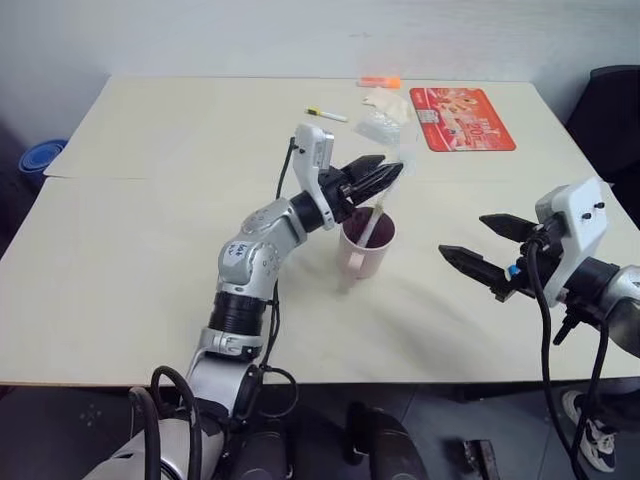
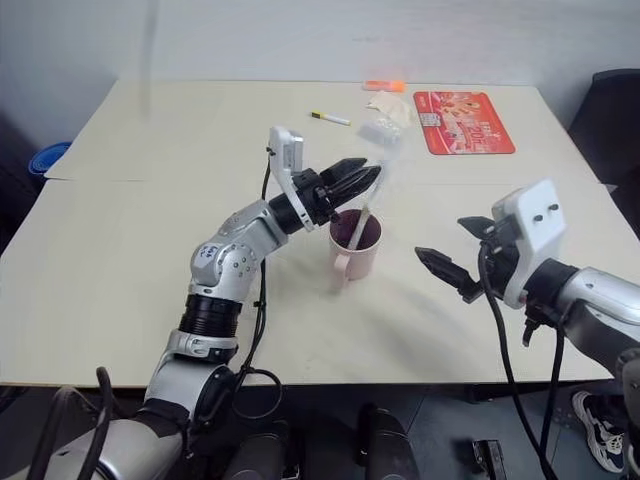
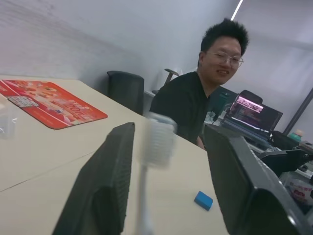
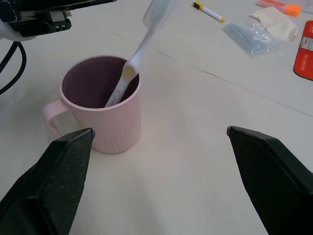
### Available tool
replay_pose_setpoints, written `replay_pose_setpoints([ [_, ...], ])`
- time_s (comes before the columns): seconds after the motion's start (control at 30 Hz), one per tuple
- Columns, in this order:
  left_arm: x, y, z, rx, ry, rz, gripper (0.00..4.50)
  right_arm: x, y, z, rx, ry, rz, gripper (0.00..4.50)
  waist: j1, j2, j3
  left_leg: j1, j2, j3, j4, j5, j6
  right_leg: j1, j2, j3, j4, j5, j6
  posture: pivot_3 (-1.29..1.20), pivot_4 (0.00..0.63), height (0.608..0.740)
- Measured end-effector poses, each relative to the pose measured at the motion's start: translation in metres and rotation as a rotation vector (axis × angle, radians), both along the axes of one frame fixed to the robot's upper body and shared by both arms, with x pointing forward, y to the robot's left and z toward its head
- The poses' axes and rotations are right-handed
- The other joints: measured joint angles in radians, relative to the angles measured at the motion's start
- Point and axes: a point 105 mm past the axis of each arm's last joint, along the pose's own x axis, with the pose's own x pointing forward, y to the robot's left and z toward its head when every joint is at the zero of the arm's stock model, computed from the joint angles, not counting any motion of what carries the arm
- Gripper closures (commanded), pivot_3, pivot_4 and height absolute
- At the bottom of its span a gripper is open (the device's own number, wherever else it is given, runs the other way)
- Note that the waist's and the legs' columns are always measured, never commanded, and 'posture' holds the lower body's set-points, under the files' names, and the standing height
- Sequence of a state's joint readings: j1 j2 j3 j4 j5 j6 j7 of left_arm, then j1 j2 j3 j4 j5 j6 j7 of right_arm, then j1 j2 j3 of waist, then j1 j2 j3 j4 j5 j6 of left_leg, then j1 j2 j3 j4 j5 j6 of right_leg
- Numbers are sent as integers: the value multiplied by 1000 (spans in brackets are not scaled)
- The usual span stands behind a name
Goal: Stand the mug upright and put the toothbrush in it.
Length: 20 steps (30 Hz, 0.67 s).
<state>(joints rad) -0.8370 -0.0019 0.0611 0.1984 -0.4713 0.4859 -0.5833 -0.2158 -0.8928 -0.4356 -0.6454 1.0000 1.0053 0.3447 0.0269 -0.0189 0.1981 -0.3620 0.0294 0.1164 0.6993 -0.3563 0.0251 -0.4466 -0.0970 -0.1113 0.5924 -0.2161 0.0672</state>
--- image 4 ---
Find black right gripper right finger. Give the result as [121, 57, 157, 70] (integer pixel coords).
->
[226, 126, 313, 235]

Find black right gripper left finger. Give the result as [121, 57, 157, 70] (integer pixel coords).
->
[0, 127, 96, 235]

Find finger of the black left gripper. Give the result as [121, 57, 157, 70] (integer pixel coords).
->
[14, 0, 118, 12]

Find pink ribbed mug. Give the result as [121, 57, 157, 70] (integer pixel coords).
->
[43, 55, 142, 155]

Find white toothbrush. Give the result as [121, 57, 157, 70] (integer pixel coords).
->
[105, 0, 182, 108]

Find red flat package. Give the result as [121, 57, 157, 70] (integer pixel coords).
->
[292, 20, 313, 82]

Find clear plastic bag blue contents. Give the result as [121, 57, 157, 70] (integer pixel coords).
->
[221, 20, 282, 57]

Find white marker with yellow cap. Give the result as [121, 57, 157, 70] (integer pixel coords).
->
[193, 1, 226, 23]

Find cream crumpled cloth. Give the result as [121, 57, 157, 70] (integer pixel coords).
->
[248, 6, 299, 43]

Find orange highlighter pen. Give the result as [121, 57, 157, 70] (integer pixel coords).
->
[255, 0, 303, 18]

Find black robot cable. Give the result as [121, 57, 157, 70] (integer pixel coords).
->
[0, 40, 27, 95]

